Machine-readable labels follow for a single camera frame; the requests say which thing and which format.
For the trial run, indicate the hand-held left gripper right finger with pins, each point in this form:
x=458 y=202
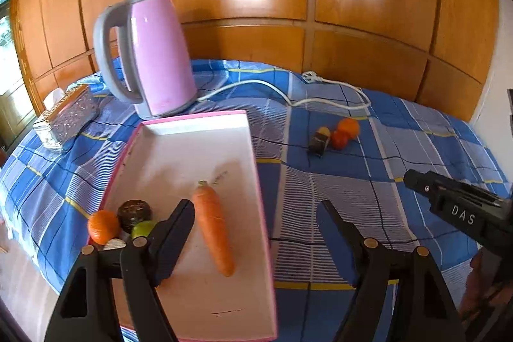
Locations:
x=336 y=242

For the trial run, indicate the pink electric kettle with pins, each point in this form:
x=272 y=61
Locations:
x=160 y=53

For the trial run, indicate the orange with stem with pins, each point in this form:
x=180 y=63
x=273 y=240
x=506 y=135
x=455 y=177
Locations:
x=349 y=125

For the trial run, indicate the red tomato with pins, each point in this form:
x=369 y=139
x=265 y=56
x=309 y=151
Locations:
x=340 y=139

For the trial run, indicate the small dark eggplant piece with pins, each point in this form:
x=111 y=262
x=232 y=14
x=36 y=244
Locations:
x=318 y=145

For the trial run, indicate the blue plaid tablecloth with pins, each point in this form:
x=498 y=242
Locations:
x=360 y=181

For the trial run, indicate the green lime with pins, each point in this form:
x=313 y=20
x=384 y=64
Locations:
x=142 y=230

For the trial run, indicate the wooden door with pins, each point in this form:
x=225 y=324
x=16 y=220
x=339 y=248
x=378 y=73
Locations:
x=10 y=85

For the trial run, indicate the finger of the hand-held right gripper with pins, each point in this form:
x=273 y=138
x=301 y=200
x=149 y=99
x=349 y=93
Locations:
x=419 y=181

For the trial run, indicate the silver patterned tissue box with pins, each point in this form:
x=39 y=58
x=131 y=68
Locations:
x=72 y=113

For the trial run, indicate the dark passion fruit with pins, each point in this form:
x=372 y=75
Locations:
x=134 y=211

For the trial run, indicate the pink rimmed white tray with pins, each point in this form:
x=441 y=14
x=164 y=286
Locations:
x=192 y=149

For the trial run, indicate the person's right hand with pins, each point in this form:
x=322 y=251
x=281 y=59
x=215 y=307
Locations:
x=475 y=282

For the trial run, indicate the carrot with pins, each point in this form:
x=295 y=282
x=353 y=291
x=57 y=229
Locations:
x=212 y=226

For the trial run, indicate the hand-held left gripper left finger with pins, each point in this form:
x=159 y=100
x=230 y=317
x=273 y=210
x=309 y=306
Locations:
x=178 y=242

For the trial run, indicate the large dark eggplant piece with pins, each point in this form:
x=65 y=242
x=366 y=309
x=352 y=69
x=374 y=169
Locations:
x=114 y=244

